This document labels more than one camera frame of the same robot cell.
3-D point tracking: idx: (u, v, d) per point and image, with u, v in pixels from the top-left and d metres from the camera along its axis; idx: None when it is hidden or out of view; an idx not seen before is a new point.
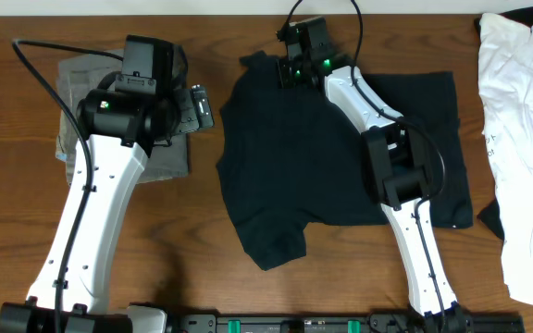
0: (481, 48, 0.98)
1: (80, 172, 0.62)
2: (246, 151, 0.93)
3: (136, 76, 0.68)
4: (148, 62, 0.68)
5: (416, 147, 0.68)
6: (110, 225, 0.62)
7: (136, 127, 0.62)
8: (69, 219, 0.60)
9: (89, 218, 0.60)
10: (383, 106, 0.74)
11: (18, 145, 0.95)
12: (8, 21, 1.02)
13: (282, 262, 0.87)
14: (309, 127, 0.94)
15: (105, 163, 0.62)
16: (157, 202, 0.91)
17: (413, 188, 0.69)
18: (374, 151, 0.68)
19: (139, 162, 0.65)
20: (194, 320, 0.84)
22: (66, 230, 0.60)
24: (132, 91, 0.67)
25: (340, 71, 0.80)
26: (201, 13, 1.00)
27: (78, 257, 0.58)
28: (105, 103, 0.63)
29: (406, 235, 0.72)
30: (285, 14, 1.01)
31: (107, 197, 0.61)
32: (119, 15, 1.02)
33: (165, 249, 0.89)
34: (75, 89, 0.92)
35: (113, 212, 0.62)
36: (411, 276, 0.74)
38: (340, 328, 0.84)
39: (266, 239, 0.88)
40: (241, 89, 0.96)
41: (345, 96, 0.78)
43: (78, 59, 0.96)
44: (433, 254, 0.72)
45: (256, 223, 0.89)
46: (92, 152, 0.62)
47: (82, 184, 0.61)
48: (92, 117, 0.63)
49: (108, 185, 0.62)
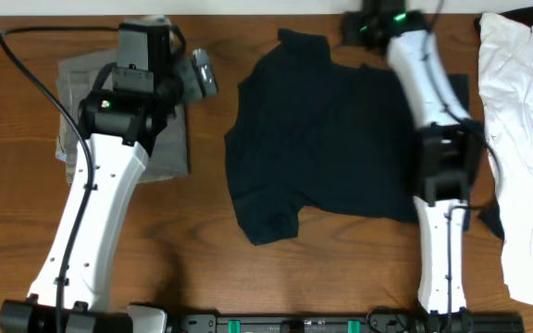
0: (481, 48, 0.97)
1: (80, 171, 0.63)
2: (257, 126, 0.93)
3: (132, 68, 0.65)
4: (142, 54, 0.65)
5: (469, 152, 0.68)
6: (111, 226, 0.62)
7: (137, 127, 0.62)
8: (70, 217, 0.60)
9: (90, 216, 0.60)
10: (451, 100, 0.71)
11: (18, 145, 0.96)
12: (8, 21, 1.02)
13: (273, 240, 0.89)
14: (322, 112, 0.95)
15: (106, 162, 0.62)
16: (157, 202, 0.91)
17: (452, 187, 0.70)
18: (429, 146, 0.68)
19: (140, 161, 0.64)
20: (194, 320, 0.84)
22: (68, 228, 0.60)
24: (130, 86, 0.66)
25: (411, 42, 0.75)
26: (202, 13, 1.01)
27: (78, 255, 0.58)
28: (105, 103, 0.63)
29: (434, 233, 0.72)
30: (284, 12, 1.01)
31: (108, 196, 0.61)
32: (118, 15, 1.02)
33: (166, 249, 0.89)
34: (74, 89, 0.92)
35: (114, 212, 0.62)
36: (426, 274, 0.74)
38: (340, 328, 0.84)
39: (260, 215, 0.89)
40: (262, 66, 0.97)
41: (415, 72, 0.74)
43: (78, 59, 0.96)
44: (455, 257, 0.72)
45: (254, 198, 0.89)
46: (92, 152, 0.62)
47: (84, 183, 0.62)
48: (92, 117, 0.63)
49: (108, 185, 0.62)
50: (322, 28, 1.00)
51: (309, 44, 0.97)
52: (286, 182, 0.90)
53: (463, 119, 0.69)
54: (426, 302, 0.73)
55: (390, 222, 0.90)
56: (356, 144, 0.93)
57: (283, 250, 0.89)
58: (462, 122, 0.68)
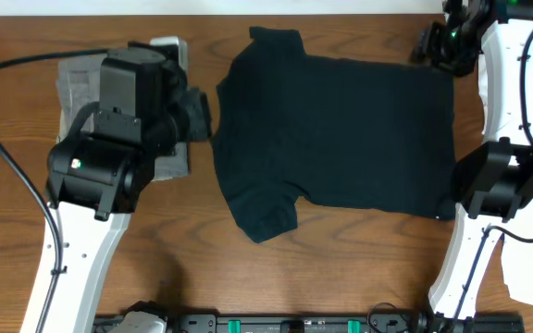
0: None
1: (50, 246, 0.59)
2: (241, 125, 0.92)
3: (116, 112, 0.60)
4: (129, 96, 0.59)
5: (530, 180, 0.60)
6: (79, 322, 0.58)
7: (112, 187, 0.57)
8: (43, 288, 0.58)
9: (62, 288, 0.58)
10: None
11: (17, 145, 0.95)
12: (8, 21, 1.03)
13: (273, 235, 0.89)
14: (304, 105, 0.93)
15: (76, 240, 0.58)
16: (157, 201, 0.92)
17: (501, 203, 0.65)
18: (489, 168, 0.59)
19: (117, 230, 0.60)
20: (194, 320, 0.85)
22: (41, 300, 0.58)
24: (116, 134, 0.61)
25: (514, 35, 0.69)
26: (201, 13, 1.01)
27: (59, 310, 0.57)
28: (77, 162, 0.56)
29: (465, 243, 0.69)
30: (285, 12, 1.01)
31: (83, 276, 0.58)
32: (119, 15, 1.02)
33: (165, 250, 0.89)
34: (75, 89, 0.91)
35: (83, 314, 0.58)
36: (443, 277, 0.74)
38: (340, 328, 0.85)
39: (257, 212, 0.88)
40: (240, 67, 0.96)
41: (505, 67, 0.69)
43: (78, 59, 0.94)
44: (478, 270, 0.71)
45: (248, 197, 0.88)
46: (60, 226, 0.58)
47: (51, 267, 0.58)
48: (65, 175, 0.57)
49: (79, 265, 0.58)
50: (321, 28, 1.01)
51: (283, 41, 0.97)
52: (278, 178, 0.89)
53: None
54: (436, 302, 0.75)
55: (390, 221, 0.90)
56: (343, 137, 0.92)
57: (283, 250, 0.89)
58: None
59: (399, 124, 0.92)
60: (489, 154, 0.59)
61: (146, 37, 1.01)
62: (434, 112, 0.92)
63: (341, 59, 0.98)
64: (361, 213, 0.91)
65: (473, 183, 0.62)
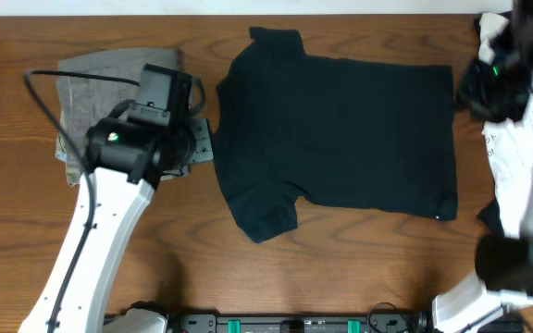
0: (481, 48, 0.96)
1: (82, 205, 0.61)
2: (242, 125, 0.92)
3: (150, 105, 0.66)
4: (164, 92, 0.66)
5: None
6: (98, 289, 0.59)
7: (142, 161, 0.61)
8: (72, 245, 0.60)
9: (90, 248, 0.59)
10: None
11: (18, 145, 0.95)
12: (9, 21, 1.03)
13: (273, 235, 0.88)
14: (305, 105, 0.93)
15: (108, 201, 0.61)
16: (157, 201, 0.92)
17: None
18: (530, 274, 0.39)
19: (143, 198, 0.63)
20: (194, 320, 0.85)
22: (68, 256, 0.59)
24: (146, 121, 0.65)
25: None
26: (202, 14, 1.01)
27: (83, 268, 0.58)
28: (114, 135, 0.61)
29: (480, 304, 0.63)
30: (285, 13, 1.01)
31: (110, 236, 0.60)
32: (119, 16, 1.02)
33: (165, 250, 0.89)
34: (75, 88, 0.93)
35: (105, 275, 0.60)
36: (449, 307, 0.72)
38: (340, 328, 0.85)
39: (257, 212, 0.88)
40: (239, 67, 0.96)
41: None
43: (78, 60, 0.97)
44: (487, 318, 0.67)
45: (248, 197, 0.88)
46: (95, 186, 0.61)
47: (83, 222, 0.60)
48: (99, 147, 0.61)
49: (108, 225, 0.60)
50: (321, 28, 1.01)
51: (282, 40, 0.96)
52: (278, 178, 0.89)
53: None
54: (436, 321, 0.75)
55: (390, 221, 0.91)
56: (344, 136, 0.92)
57: (283, 250, 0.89)
58: None
59: (400, 124, 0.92)
60: (531, 257, 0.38)
61: (146, 38, 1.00)
62: (435, 111, 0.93)
63: (340, 59, 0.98)
64: (361, 212, 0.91)
65: (502, 277, 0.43)
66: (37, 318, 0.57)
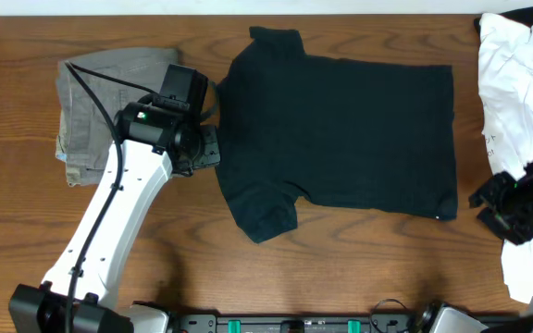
0: (481, 48, 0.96)
1: (110, 171, 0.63)
2: (242, 124, 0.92)
3: (172, 98, 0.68)
4: (185, 87, 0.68)
5: None
6: (118, 251, 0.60)
7: (167, 138, 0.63)
8: (97, 204, 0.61)
9: (114, 208, 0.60)
10: None
11: (18, 145, 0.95)
12: (9, 21, 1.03)
13: (273, 235, 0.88)
14: (305, 105, 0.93)
15: (135, 166, 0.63)
16: (158, 202, 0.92)
17: None
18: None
19: (166, 170, 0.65)
20: (194, 320, 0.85)
22: (92, 215, 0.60)
24: (168, 109, 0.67)
25: None
26: (202, 14, 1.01)
27: (108, 226, 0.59)
28: (142, 114, 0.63)
29: None
30: (285, 13, 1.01)
31: (134, 198, 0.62)
32: (120, 16, 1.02)
33: (166, 250, 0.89)
34: (74, 89, 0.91)
35: (126, 235, 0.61)
36: None
38: (340, 328, 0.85)
39: (257, 212, 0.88)
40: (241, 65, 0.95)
41: None
43: (79, 59, 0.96)
44: None
45: (247, 197, 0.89)
46: (124, 154, 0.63)
47: (111, 184, 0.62)
48: (128, 125, 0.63)
49: (134, 188, 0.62)
50: (322, 28, 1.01)
51: (283, 39, 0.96)
52: (278, 177, 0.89)
53: None
54: None
55: (390, 221, 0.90)
56: (344, 136, 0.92)
57: (283, 250, 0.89)
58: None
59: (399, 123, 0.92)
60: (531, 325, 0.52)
61: (147, 37, 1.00)
62: (437, 110, 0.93)
63: (341, 59, 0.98)
64: (361, 212, 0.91)
65: None
66: (62, 271, 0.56)
